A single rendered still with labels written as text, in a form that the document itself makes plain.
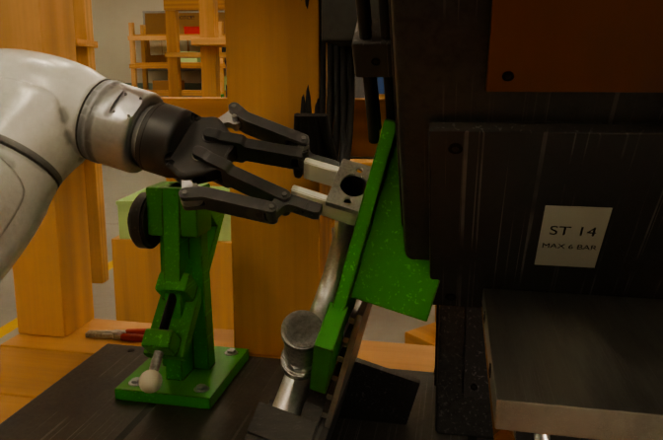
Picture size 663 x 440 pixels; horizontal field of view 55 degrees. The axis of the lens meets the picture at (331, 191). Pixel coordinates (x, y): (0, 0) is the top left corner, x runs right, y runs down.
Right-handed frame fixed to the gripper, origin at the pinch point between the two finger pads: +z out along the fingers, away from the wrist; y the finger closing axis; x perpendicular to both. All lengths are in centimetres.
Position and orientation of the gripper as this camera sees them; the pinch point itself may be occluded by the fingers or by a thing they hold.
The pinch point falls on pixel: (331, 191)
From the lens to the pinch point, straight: 63.9
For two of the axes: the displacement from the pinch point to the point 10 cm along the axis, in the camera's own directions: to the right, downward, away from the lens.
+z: 9.5, 2.9, -1.5
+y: 3.2, -7.9, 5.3
